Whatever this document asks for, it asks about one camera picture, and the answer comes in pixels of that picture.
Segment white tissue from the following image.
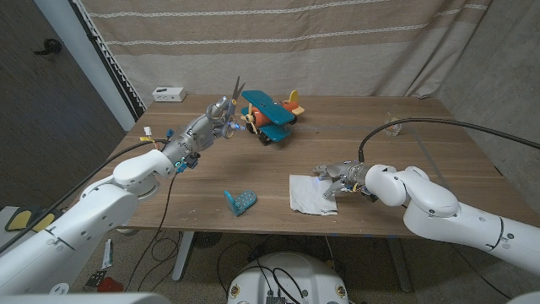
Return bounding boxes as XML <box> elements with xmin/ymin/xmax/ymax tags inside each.
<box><xmin>289</xmin><ymin>174</ymin><xmax>340</xmax><ymax>216</ymax></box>

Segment white table leg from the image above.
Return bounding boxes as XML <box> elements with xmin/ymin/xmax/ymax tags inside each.
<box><xmin>171</xmin><ymin>231</ymin><xmax>196</xmax><ymax>282</ymax></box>

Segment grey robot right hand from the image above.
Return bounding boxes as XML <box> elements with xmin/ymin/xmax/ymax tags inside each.
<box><xmin>312</xmin><ymin>160</ymin><xmax>376</xmax><ymax>200</ymax></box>

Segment black floor gadget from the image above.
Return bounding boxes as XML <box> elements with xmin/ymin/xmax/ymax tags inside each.
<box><xmin>84</xmin><ymin>269</ymin><xmax>106</xmax><ymax>292</ymax></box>

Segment teal and orange toy airplane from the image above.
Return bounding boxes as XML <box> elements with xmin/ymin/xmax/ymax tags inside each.
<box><xmin>240</xmin><ymin>89</ymin><xmax>305</xmax><ymax>147</ymax></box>

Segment white door frame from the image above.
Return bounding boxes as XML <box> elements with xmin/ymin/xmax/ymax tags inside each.
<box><xmin>33</xmin><ymin>0</ymin><xmax>138</xmax><ymax>132</ymax></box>

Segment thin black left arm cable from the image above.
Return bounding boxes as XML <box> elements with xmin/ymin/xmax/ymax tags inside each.
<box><xmin>125</xmin><ymin>170</ymin><xmax>181</xmax><ymax>293</ymax></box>

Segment black door handle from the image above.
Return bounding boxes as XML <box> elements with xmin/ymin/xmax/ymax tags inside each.
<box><xmin>33</xmin><ymin>37</ymin><xmax>63</xmax><ymax>56</ymax></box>

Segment white tube with label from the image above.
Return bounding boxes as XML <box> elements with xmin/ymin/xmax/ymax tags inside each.
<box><xmin>102</xmin><ymin>238</ymin><xmax>114</xmax><ymax>270</ymax></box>

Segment grey table leg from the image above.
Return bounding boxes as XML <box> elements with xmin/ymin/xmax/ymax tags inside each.
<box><xmin>386</xmin><ymin>238</ymin><xmax>413</xmax><ymax>293</ymax></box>

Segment red floor object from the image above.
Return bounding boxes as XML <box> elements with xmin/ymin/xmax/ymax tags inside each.
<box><xmin>96</xmin><ymin>276</ymin><xmax>126</xmax><ymax>294</ymax></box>

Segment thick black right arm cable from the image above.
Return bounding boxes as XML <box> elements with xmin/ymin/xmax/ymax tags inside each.
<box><xmin>358</xmin><ymin>117</ymin><xmax>540</xmax><ymax>164</ymax></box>

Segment yellow and black foot pedal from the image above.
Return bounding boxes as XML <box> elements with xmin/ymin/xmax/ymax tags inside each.
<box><xmin>31</xmin><ymin>207</ymin><xmax>58</xmax><ymax>231</ymax></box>
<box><xmin>3</xmin><ymin>205</ymin><xmax>35</xmax><ymax>233</ymax></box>

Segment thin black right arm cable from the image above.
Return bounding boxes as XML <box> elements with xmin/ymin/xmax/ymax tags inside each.
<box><xmin>447</xmin><ymin>243</ymin><xmax>512</xmax><ymax>300</ymax></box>

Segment teal toy flip phone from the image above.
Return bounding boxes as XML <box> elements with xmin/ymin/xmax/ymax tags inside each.
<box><xmin>224</xmin><ymin>189</ymin><xmax>258</xmax><ymax>218</ymax></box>

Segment scissors with tan handles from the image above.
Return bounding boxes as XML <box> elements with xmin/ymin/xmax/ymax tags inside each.
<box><xmin>221</xmin><ymin>75</ymin><xmax>246</xmax><ymax>140</ymax></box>

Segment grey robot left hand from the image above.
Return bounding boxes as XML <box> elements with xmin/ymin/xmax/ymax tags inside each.
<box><xmin>162</xmin><ymin>95</ymin><xmax>246</xmax><ymax>173</ymax></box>

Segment white power strip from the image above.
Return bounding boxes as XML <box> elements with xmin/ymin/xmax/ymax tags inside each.
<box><xmin>151</xmin><ymin>86</ymin><xmax>187</xmax><ymax>103</ymax></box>

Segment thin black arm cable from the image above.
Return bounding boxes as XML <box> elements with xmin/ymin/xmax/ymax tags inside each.
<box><xmin>447</xmin><ymin>243</ymin><xmax>512</xmax><ymax>300</ymax></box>
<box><xmin>125</xmin><ymin>170</ymin><xmax>181</xmax><ymax>293</ymax></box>

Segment white round disc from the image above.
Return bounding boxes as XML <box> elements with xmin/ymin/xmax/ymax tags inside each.
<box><xmin>49</xmin><ymin>281</ymin><xmax>71</xmax><ymax>296</ymax></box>

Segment beige striped curtain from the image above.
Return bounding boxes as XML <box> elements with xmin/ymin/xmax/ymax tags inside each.
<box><xmin>69</xmin><ymin>0</ymin><xmax>493</xmax><ymax>122</ymax></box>

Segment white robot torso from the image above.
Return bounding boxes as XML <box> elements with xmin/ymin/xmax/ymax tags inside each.
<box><xmin>226</xmin><ymin>251</ymin><xmax>350</xmax><ymax>304</ymax></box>

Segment dark wooden door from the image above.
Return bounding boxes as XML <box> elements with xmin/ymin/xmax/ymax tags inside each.
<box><xmin>0</xmin><ymin>0</ymin><xmax>127</xmax><ymax>210</ymax></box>

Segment clear drinking glass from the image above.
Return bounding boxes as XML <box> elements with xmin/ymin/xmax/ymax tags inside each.
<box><xmin>382</xmin><ymin>104</ymin><xmax>413</xmax><ymax>137</ymax></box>

